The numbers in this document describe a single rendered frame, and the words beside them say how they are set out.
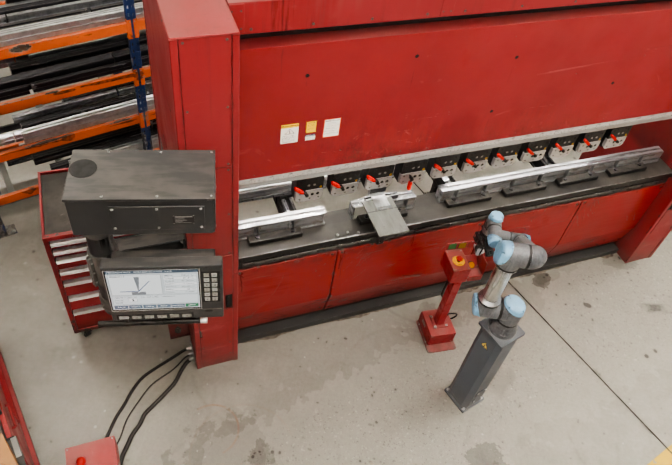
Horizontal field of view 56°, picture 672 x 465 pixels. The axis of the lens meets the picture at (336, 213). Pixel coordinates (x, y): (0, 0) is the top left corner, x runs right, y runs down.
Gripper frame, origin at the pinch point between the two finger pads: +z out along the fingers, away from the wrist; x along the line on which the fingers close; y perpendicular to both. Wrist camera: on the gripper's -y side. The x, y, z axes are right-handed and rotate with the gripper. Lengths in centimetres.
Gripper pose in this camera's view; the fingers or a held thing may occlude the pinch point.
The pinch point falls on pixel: (478, 255)
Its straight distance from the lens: 371.5
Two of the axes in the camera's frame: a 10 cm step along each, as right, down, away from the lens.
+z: -1.4, 6.0, 7.9
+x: -9.7, 0.9, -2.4
